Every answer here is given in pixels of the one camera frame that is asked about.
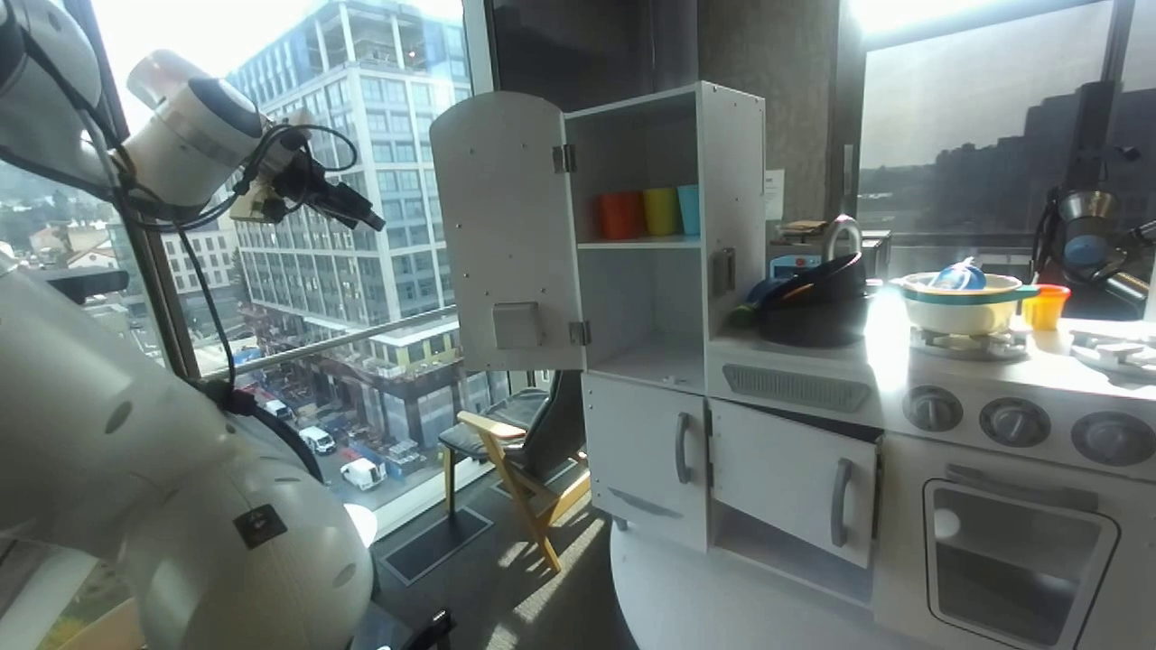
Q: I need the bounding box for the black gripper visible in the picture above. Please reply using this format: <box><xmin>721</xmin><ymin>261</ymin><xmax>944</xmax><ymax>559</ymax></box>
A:
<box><xmin>249</xmin><ymin>143</ymin><xmax>384</xmax><ymax>231</ymax></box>

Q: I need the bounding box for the white cabinet door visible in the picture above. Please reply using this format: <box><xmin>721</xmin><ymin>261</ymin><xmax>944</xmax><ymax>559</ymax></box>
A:
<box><xmin>429</xmin><ymin>89</ymin><xmax>582</xmax><ymax>367</ymax></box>

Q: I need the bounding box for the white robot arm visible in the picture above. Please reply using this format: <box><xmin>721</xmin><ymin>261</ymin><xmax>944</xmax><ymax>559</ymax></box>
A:
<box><xmin>0</xmin><ymin>0</ymin><xmax>372</xmax><ymax>650</ymax></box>

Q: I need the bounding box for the white toy kitchen cabinet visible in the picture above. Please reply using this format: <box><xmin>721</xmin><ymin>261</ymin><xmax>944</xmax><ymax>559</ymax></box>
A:
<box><xmin>565</xmin><ymin>82</ymin><xmax>1156</xmax><ymax>633</ymax></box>

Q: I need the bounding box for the wooden folding chair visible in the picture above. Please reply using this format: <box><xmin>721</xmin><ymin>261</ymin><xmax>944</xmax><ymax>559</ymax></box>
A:
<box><xmin>438</xmin><ymin>371</ymin><xmax>591</xmax><ymax>572</ymax></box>

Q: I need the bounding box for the yellow green cup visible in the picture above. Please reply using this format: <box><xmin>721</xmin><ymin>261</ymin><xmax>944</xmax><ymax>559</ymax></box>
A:
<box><xmin>642</xmin><ymin>188</ymin><xmax>679</xmax><ymax>238</ymax></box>

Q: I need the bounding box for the teal cup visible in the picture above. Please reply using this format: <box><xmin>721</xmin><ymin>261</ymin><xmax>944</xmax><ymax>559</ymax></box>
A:
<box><xmin>677</xmin><ymin>184</ymin><xmax>702</xmax><ymax>238</ymax></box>

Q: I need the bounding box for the round white table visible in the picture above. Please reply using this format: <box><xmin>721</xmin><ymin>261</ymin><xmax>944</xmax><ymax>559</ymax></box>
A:
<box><xmin>612</xmin><ymin>522</ymin><xmax>926</xmax><ymax>650</ymax></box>

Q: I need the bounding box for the white bowl with green rim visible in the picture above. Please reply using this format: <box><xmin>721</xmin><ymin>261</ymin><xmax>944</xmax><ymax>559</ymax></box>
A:
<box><xmin>896</xmin><ymin>272</ymin><xmax>1037</xmax><ymax>339</ymax></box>

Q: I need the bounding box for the small orange cup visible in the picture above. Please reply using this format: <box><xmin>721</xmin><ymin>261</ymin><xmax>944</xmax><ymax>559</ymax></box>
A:
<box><xmin>1021</xmin><ymin>284</ymin><xmax>1071</xmax><ymax>331</ymax></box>

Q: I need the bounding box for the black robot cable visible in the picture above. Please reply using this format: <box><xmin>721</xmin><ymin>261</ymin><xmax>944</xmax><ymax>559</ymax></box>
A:
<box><xmin>113</xmin><ymin>119</ymin><xmax>365</xmax><ymax>413</ymax></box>

